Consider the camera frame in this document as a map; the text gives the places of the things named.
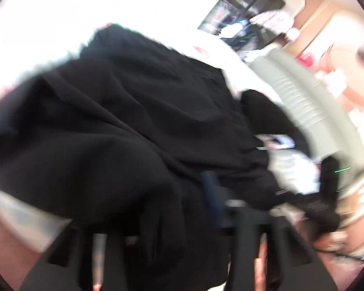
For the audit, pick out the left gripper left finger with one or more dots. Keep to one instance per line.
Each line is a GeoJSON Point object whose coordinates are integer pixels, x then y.
{"type": "Point", "coordinates": [74, 260]}

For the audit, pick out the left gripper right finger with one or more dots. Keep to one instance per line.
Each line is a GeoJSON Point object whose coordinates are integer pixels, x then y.
{"type": "Point", "coordinates": [266, 253]}

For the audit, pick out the black zip jacket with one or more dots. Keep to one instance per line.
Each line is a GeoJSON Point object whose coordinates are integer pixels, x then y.
{"type": "Point", "coordinates": [117, 139]}

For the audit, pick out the person's right hand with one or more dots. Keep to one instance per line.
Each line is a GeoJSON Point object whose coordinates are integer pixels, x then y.
{"type": "Point", "coordinates": [332, 242]}

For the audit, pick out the white and blue garment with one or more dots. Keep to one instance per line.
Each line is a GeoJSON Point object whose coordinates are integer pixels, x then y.
{"type": "Point", "coordinates": [294, 170]}

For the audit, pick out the white padded headboard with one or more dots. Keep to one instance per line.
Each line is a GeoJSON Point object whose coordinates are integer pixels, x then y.
{"type": "Point", "coordinates": [326, 126]}

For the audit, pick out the black garment pile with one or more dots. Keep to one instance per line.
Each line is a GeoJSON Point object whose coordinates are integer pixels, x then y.
{"type": "Point", "coordinates": [266, 118]}

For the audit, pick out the checkered cartoon bed quilt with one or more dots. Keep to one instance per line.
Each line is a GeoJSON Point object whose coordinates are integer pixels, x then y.
{"type": "Point", "coordinates": [37, 35]}

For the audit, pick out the dark cluttered shelf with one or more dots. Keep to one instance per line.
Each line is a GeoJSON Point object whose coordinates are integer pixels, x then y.
{"type": "Point", "coordinates": [239, 24]}

